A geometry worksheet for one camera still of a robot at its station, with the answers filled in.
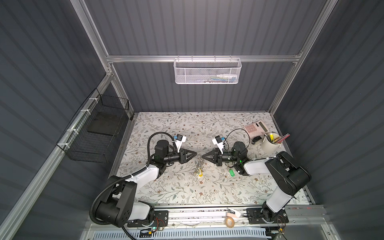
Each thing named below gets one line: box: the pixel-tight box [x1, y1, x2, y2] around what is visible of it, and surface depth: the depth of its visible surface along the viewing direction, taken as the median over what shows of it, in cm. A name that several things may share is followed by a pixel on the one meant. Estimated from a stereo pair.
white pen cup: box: [261, 136, 282, 154], surface depth 93 cm
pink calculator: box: [244, 120, 270, 139], surface depth 110 cm
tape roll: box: [225, 216, 235, 229], surface depth 74 cm
